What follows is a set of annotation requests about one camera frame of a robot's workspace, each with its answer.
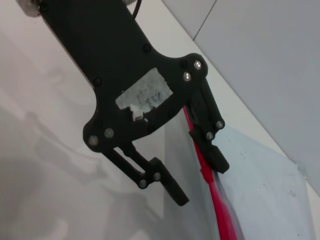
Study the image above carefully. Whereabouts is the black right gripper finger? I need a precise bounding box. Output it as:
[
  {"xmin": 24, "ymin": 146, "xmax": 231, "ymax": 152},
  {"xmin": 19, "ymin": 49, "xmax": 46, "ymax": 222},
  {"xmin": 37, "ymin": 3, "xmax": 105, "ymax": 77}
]
[
  {"xmin": 184, "ymin": 78, "xmax": 231, "ymax": 175},
  {"xmin": 103, "ymin": 141, "xmax": 190, "ymax": 207}
]

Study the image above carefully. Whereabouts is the clear red-zip document bag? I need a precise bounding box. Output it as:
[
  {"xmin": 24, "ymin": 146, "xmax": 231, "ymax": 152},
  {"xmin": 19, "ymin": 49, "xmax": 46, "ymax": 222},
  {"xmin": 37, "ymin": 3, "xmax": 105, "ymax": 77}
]
[{"xmin": 163, "ymin": 106, "xmax": 320, "ymax": 240}]

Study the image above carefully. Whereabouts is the light blue paper sheet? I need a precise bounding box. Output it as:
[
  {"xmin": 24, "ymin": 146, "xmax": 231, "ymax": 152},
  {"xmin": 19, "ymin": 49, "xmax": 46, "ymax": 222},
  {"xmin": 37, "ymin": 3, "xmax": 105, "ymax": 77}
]
[{"xmin": 214, "ymin": 127, "xmax": 320, "ymax": 240}]

